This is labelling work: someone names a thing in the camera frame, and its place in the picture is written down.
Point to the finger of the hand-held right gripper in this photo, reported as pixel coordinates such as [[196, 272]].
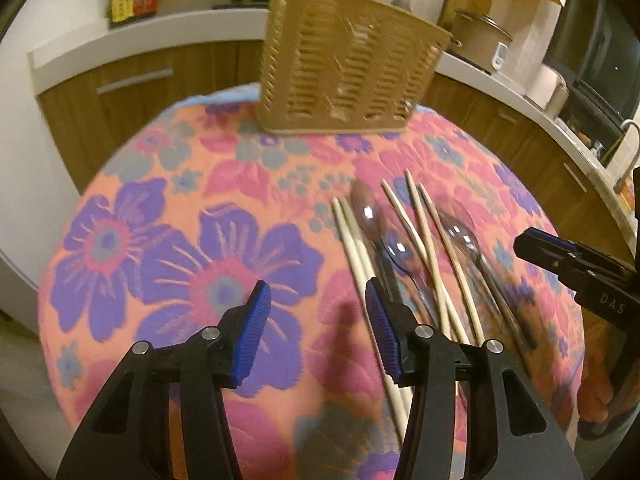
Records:
[[550, 252]]

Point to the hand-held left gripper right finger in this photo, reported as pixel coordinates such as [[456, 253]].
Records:
[[382, 330]]

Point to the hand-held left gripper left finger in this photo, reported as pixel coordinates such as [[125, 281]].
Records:
[[255, 330]]

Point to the clear plastic spoon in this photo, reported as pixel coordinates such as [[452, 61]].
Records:
[[398, 256], [460, 237], [366, 210]]

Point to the tan plastic utensil basket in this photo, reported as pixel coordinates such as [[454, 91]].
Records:
[[340, 60]]

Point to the person's right hand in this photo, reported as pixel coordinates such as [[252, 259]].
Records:
[[597, 400]]

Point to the floral quilted tablecloth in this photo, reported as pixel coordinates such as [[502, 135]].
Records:
[[150, 260]]

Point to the metal faucet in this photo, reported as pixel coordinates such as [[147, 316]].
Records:
[[627, 145]]

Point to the white kettle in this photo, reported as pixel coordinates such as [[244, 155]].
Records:
[[547, 90]]

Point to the small white timer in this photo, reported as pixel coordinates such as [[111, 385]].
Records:
[[500, 56]]

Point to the black microwave oven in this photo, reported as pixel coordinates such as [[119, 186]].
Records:
[[600, 50]]

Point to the wooden kitchen cabinet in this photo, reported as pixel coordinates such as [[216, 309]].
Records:
[[125, 125]]

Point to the white kitchen countertop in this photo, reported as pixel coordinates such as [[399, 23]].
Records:
[[150, 30]]

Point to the yellow label sauce bottle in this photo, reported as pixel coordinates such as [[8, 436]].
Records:
[[122, 5]]

